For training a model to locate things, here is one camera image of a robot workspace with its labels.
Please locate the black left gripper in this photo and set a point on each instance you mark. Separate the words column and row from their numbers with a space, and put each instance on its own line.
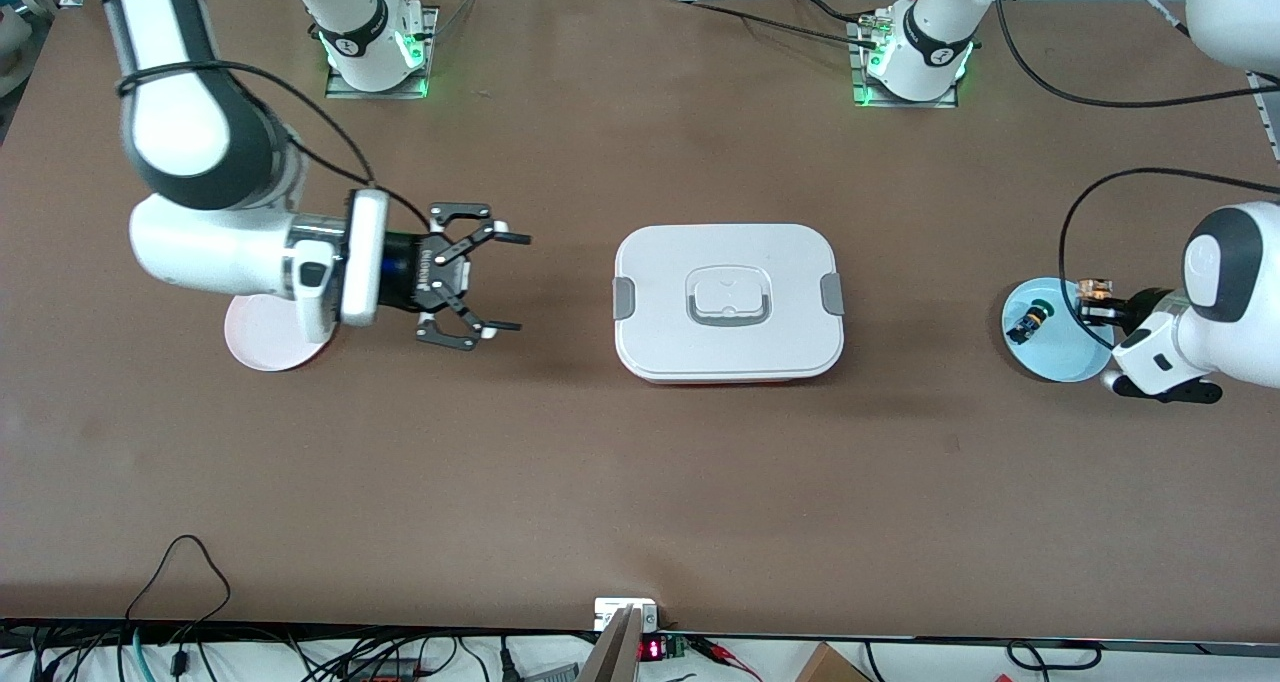
column 1143, row 305

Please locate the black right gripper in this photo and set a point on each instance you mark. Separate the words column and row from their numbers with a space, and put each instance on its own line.
column 405, row 272

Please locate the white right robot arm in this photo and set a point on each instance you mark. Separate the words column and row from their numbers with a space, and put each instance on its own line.
column 180, row 122

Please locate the white box with grey clips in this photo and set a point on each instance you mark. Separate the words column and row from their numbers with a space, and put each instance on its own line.
column 660, row 262

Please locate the brown cardboard box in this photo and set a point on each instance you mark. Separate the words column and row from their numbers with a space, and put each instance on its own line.
column 830, row 667

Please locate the light blue round plate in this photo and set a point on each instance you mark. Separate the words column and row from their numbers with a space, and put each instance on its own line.
column 1050, row 362

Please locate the black yellow green battery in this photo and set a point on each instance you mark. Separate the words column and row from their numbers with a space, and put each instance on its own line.
column 1022, row 327

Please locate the pink round plate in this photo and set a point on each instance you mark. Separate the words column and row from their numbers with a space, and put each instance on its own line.
column 265, row 352

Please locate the red digit display module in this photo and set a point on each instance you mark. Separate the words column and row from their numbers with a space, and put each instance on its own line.
column 652, row 650

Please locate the red clip leads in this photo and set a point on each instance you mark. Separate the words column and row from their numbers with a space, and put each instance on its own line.
column 725, row 652

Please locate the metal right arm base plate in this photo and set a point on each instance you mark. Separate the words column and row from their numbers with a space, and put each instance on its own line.
column 345, row 93

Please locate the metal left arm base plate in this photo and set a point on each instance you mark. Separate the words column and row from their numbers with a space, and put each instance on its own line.
column 870, row 103

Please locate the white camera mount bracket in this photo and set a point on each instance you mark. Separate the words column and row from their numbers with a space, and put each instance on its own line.
column 610, row 612

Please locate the aluminium camera mount profile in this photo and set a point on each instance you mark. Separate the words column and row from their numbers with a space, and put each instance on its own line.
column 615, row 657

